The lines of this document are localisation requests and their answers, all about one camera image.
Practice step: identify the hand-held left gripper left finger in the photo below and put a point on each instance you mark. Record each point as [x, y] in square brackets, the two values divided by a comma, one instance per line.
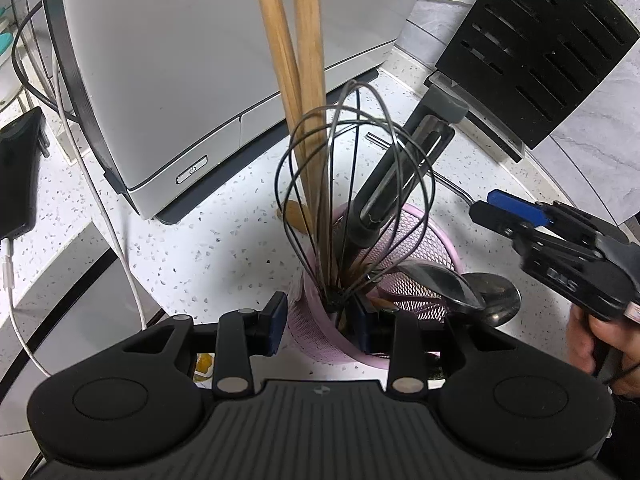
[278, 324]

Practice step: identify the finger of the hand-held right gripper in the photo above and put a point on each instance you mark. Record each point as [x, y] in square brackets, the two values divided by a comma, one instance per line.
[495, 220]
[515, 206]

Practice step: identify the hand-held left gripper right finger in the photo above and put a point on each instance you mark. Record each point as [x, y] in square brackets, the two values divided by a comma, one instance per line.
[361, 329]

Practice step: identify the pink mesh cup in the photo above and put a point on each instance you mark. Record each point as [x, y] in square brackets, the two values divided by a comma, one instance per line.
[320, 330]

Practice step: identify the all metal spoon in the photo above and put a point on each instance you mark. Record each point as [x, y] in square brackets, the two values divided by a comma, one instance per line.
[440, 285]

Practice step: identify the wooden chopstick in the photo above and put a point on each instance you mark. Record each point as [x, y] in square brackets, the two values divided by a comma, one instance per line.
[310, 35]
[275, 35]

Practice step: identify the person's right hand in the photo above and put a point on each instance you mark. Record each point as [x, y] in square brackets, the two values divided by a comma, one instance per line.
[625, 345]

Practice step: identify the bent metal straw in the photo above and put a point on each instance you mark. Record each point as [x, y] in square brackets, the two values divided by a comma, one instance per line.
[452, 187]

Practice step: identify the black slotted knife block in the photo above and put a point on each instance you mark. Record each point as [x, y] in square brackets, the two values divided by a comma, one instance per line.
[540, 45]

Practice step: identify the white knife sterilizer appliance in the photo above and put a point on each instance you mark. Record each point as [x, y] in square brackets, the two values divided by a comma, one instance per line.
[200, 60]

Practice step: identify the black smartphone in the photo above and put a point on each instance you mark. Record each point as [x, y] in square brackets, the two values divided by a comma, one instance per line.
[20, 175]

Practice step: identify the teal lidded white jar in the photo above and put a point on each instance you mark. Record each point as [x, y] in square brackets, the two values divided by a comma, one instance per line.
[4, 45]

